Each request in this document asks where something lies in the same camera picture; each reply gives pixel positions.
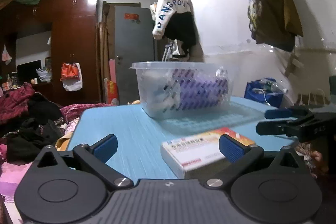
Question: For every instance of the white black hanging jacket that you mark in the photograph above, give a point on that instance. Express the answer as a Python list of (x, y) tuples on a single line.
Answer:
[(174, 20)]

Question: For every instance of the blue shopping bag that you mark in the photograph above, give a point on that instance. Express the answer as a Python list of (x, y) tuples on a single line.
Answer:
[(267, 91)]

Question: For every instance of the translucent plastic laundry basket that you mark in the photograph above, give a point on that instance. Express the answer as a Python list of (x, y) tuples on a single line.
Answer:
[(170, 90)]

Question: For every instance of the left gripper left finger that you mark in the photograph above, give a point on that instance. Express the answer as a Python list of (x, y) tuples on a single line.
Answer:
[(93, 159)]

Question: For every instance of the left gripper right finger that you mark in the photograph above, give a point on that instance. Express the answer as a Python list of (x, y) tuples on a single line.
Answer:
[(241, 158)]

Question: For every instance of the orange white hanging bag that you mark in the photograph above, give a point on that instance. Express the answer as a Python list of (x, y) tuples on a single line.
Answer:
[(71, 77)]

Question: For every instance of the dark red wooden wardrobe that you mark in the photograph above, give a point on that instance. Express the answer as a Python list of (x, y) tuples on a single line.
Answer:
[(73, 26)]

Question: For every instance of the white red medicine box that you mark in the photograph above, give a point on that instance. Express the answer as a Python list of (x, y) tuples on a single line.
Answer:
[(198, 156)]

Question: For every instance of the grey metal door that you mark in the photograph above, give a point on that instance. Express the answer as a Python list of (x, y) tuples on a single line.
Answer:
[(133, 43)]

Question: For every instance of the dark red plaid blanket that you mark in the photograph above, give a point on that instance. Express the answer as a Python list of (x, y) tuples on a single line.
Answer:
[(15, 102)]

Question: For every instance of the brown hanging tote bag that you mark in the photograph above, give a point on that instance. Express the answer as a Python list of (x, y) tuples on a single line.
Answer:
[(275, 23)]

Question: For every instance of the purple package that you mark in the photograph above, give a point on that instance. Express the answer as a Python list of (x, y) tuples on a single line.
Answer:
[(199, 89)]

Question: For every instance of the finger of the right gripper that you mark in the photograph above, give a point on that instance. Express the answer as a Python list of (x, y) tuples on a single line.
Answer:
[(294, 112), (283, 127)]

